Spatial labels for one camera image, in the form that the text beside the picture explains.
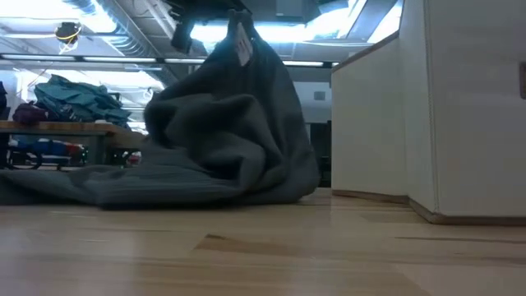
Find black ceiling device yellow cable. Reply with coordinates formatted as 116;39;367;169
54;21;83;45

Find dark bulky object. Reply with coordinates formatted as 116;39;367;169
0;81;8;120

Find maroon cloth bundle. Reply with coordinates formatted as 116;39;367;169
12;101;48;126

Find blue-grey waffle towel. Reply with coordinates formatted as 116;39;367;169
0;30;321;209

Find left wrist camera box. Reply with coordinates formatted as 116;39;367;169
170;18;197;53

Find beige fabric storage box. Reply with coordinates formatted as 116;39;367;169
330;0;526;226

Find blue storage crate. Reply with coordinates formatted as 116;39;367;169
16;138;57;155

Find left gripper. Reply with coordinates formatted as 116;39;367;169
164;0;255;28

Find wooden workbench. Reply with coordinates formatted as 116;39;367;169
0;120;147;165

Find teal cloth pile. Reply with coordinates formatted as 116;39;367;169
33;73;132;127

